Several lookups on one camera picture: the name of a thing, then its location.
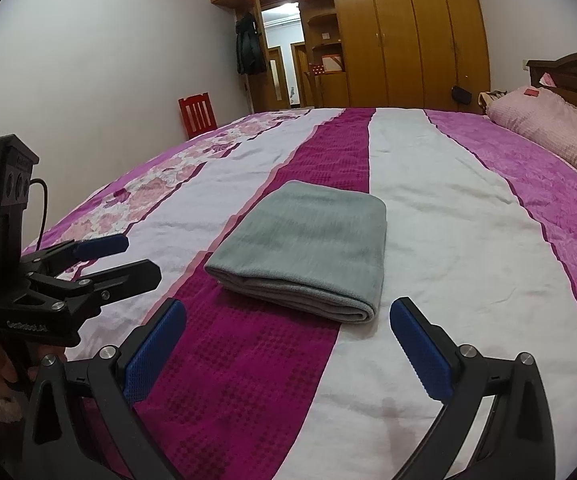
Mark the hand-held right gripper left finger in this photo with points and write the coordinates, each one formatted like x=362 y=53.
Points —
x=156 y=355

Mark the small pink cushion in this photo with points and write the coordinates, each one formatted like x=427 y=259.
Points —
x=546 y=80

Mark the small black bag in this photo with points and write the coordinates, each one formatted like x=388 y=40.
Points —
x=461 y=95

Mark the wooden wardrobe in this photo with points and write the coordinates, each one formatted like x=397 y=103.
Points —
x=408 y=35

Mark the red wooden chair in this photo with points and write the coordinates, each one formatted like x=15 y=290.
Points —
x=198 y=115

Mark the black hanging jacket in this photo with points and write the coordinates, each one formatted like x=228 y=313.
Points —
x=249 y=45

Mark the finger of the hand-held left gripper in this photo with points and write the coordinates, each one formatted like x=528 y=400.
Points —
x=128 y=277
x=101 y=246

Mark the grey pants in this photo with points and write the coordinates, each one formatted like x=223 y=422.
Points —
x=308 y=245

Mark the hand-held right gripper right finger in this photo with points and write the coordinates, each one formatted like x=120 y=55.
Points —
x=421 y=355

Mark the wooden door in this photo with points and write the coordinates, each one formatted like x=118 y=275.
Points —
x=275 y=77

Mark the long pink pillow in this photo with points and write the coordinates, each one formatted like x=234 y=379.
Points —
x=553 y=125

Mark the beige bag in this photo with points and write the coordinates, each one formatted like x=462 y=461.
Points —
x=490 y=101

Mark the purple floral bedspread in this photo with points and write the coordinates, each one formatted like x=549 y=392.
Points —
x=443 y=210

